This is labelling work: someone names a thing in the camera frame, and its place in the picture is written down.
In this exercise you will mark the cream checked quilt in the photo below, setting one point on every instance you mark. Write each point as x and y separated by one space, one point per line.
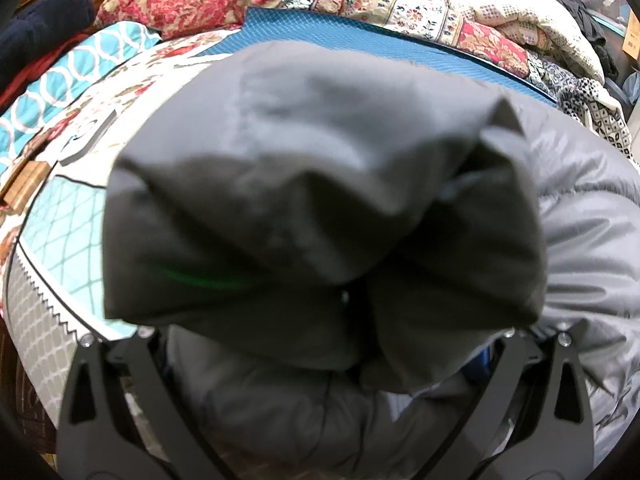
525 15

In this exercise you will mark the black clothes pile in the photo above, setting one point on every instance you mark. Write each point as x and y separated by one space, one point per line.
580 10

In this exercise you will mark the dark navy fluffy cloth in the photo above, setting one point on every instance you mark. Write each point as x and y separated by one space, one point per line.
40 25

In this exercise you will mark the red cloth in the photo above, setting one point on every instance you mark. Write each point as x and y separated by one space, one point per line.
25 80

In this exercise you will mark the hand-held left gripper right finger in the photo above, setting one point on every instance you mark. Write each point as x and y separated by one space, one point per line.
500 385

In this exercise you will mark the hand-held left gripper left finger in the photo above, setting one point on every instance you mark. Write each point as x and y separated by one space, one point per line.
150 375

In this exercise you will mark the wooden box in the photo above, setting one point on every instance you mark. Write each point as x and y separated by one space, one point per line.
30 180

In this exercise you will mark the teal circle pattern pillow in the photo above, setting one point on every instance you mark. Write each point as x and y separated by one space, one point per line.
75 75

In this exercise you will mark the floral bed sheet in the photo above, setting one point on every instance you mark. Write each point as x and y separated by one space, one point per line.
150 75

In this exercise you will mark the wooden nightstand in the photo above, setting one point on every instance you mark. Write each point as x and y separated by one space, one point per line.
30 400

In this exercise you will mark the white controller with dial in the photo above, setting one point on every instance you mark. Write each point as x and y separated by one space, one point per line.
85 142

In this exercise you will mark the yellow carton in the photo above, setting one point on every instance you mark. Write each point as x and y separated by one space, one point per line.
631 42

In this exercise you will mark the black white patterned blanket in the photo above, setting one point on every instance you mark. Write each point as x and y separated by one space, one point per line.
600 115

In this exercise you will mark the grey puffer jacket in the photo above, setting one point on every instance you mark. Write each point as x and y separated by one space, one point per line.
300 185

